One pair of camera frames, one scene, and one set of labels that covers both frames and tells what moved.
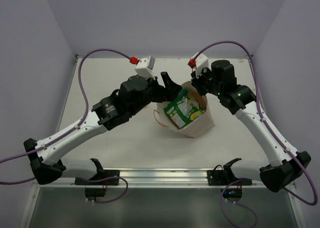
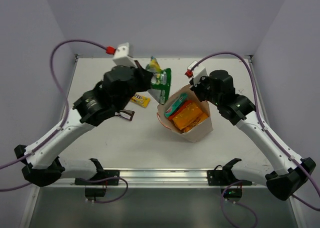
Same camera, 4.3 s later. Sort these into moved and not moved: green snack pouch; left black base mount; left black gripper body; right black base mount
Moved: green snack pouch; left black gripper body
Not moved: left black base mount; right black base mount
